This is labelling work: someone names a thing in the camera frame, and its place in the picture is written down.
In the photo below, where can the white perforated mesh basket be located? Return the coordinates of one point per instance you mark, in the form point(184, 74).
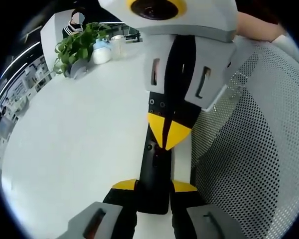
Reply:
point(251, 161)

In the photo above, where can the white bottle blue cap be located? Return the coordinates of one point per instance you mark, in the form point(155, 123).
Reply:
point(101, 56)

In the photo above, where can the white display shelving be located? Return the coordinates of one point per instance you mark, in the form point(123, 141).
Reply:
point(22, 82)

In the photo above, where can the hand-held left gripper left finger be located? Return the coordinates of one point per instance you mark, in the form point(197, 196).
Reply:
point(122, 199)

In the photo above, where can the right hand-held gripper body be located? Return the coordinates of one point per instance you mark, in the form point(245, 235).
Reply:
point(209, 20)

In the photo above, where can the clear plastic cup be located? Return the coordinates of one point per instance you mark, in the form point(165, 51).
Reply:
point(118, 47)

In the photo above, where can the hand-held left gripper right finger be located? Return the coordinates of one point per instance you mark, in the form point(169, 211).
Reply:
point(187, 199)

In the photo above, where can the green potted plant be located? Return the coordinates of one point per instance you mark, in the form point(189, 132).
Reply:
point(74, 47)

